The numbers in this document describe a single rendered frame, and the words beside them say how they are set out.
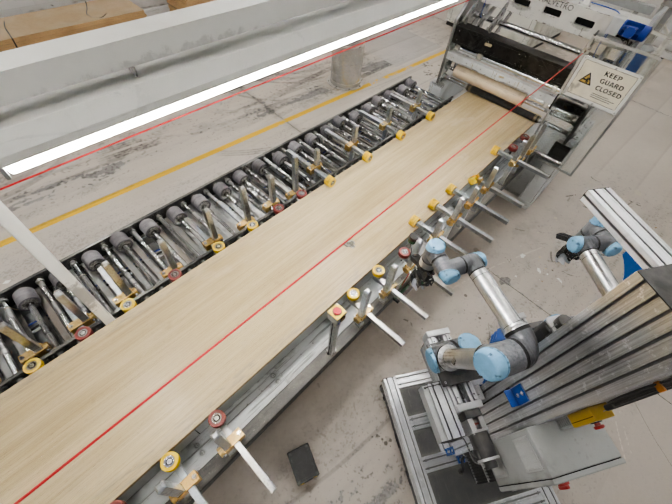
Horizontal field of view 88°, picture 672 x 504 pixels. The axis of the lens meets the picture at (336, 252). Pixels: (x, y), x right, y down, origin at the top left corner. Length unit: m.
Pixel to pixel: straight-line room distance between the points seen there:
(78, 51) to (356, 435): 2.59
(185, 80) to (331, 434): 2.43
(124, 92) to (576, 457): 1.93
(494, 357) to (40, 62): 1.38
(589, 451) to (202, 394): 1.73
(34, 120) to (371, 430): 2.57
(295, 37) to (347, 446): 2.48
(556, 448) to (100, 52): 1.92
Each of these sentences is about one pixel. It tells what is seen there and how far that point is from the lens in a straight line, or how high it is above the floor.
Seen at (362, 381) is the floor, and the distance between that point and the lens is 2.92.
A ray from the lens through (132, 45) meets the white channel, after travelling 0.87.
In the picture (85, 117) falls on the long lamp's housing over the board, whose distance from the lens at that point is 0.86.
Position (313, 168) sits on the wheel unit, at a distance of 2.82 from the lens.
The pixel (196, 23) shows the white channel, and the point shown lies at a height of 2.45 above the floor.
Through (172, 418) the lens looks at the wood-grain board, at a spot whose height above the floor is 0.90.
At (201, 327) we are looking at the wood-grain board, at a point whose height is 0.90.
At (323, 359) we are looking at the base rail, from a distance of 2.20.
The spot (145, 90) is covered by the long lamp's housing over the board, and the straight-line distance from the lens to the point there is 0.89.
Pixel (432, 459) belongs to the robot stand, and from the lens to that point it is 2.68.
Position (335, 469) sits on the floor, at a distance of 2.78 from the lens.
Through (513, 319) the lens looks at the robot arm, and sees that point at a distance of 1.47.
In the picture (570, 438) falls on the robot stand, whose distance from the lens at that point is 1.89.
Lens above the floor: 2.77
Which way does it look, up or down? 53 degrees down
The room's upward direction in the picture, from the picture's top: 7 degrees clockwise
